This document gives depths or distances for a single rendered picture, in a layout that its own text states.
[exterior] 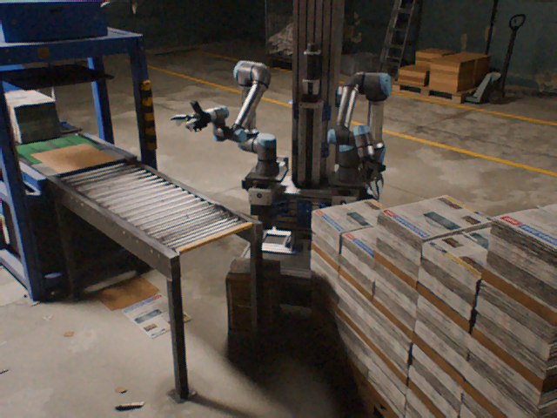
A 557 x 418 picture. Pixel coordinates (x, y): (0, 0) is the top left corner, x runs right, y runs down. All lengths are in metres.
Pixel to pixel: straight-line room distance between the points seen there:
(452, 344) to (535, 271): 0.52
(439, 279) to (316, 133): 1.49
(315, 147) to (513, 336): 1.84
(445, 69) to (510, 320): 7.13
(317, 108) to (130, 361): 1.76
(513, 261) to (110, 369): 2.20
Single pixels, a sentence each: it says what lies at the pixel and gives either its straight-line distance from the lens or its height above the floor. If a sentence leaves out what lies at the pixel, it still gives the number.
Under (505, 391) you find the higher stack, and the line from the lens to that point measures 2.13.
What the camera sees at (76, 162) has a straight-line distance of 3.93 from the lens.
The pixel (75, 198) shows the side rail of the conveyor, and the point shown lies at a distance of 3.41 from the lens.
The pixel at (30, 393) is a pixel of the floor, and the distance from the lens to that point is 3.33.
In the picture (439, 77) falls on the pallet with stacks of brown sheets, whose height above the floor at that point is 0.31.
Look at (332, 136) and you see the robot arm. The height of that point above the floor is 1.21.
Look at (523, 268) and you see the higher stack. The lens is 1.89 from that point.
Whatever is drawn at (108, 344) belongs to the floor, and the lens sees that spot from 3.51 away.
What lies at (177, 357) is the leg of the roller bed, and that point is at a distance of 2.93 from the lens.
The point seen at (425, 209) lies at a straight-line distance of 2.48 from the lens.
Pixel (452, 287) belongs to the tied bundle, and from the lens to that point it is 2.16.
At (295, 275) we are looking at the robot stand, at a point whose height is 0.23.
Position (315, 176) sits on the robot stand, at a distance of 3.50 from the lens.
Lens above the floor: 2.06
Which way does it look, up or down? 24 degrees down
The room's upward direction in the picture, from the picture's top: straight up
